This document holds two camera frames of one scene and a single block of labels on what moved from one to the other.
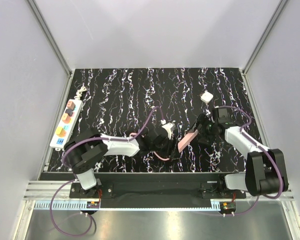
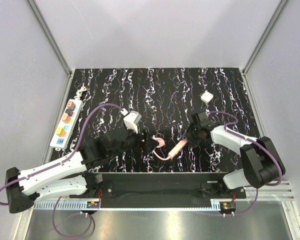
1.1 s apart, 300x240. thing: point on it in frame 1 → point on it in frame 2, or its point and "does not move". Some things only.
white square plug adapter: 207,96 does not move
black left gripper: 172,152 → 147,146
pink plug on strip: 70,104 does not move
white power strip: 66,125 does not move
